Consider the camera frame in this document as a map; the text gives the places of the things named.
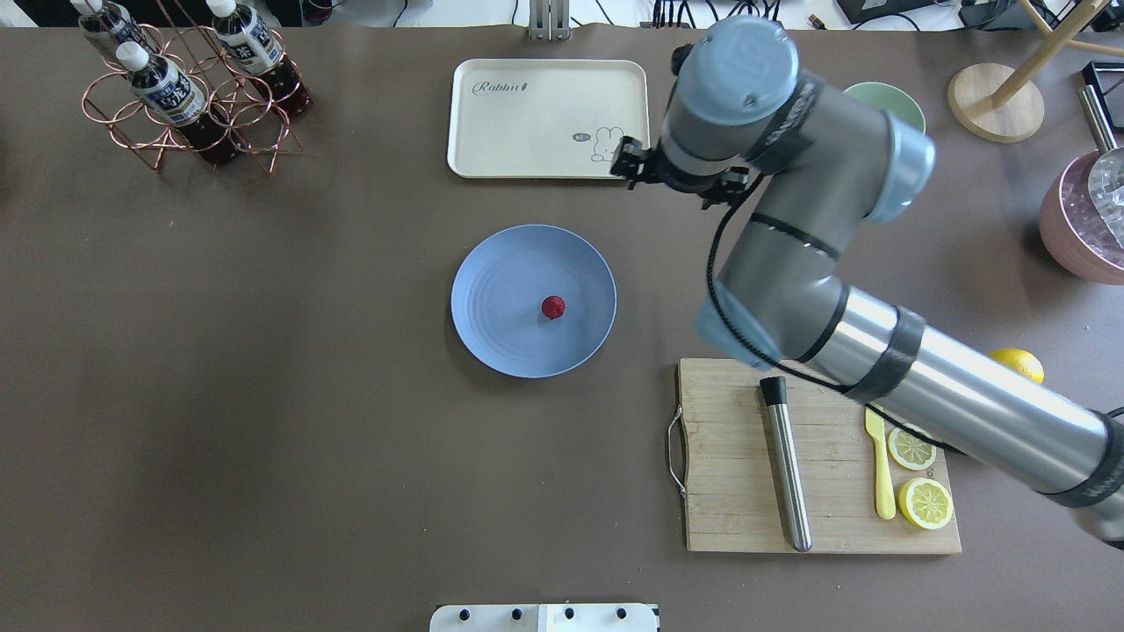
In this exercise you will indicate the red strawberry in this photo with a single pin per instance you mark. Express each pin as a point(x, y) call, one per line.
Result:
point(553, 307)

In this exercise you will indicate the blue plate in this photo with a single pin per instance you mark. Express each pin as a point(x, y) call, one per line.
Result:
point(501, 283)

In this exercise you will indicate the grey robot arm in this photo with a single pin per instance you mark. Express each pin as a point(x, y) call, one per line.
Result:
point(831, 162)

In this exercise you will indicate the cream rabbit tray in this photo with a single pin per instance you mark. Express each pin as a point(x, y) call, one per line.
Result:
point(544, 118)

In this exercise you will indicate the wooden cutting board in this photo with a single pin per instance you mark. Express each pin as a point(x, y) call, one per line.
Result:
point(730, 503)

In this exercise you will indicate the yellow plastic knife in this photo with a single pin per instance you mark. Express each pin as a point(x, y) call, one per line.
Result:
point(885, 504)

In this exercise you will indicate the lemon slice lower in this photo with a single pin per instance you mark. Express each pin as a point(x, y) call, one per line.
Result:
point(911, 448)

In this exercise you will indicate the green bowl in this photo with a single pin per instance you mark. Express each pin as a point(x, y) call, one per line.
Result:
point(888, 98)

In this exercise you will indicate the lemon half upper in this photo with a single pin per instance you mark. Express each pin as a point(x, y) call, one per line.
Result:
point(925, 503)

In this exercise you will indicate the top tea bottle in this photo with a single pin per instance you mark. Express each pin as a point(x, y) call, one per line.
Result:
point(175, 98)

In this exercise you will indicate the yellow lemon upper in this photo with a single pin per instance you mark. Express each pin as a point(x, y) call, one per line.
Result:
point(1021, 362)

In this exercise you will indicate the wooden round stand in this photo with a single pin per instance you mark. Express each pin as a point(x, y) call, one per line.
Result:
point(1001, 104)

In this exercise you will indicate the pink bowl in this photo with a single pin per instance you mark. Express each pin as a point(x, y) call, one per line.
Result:
point(1072, 230)

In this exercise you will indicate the steel ice scoop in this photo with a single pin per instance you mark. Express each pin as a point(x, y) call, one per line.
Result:
point(1105, 179)

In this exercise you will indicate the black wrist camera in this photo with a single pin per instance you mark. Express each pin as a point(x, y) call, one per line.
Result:
point(635, 163)

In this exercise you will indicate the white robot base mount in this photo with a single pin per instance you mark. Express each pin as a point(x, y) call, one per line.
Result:
point(610, 616)

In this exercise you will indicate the copper wire bottle rack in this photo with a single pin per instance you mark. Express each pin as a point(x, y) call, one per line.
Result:
point(258, 129)

